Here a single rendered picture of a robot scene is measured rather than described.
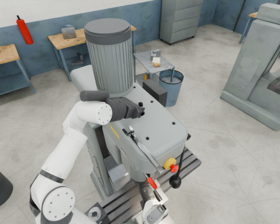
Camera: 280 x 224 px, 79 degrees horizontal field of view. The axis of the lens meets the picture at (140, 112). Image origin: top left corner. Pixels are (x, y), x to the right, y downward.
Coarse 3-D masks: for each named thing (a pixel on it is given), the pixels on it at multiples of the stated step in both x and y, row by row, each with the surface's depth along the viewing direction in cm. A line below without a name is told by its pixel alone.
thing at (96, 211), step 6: (96, 204) 125; (90, 210) 121; (96, 210) 121; (102, 210) 122; (90, 216) 118; (96, 216) 118; (102, 216) 119; (96, 222) 117; (102, 222) 121; (108, 222) 131
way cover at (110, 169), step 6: (108, 156) 156; (108, 162) 157; (114, 162) 160; (108, 168) 158; (120, 168) 164; (114, 174) 161; (120, 174) 163; (126, 174) 165; (114, 180) 160; (120, 180) 161; (126, 180) 162; (132, 180) 163; (120, 186) 159
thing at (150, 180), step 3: (144, 174) 79; (147, 174) 79; (147, 177) 78; (150, 177) 77; (147, 180) 77; (150, 180) 76; (153, 180) 77; (150, 183) 76; (153, 183) 75; (153, 186) 74; (156, 186) 74
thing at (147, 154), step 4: (124, 132) 71; (128, 132) 71; (132, 132) 72; (132, 136) 70; (136, 140) 68; (136, 144) 68; (140, 144) 67; (140, 148) 66; (144, 148) 66; (144, 152) 65; (148, 152) 65; (148, 156) 64; (152, 156) 64; (152, 160) 62; (152, 164) 62; (156, 164) 61; (156, 168) 60; (160, 168) 60; (160, 172) 59
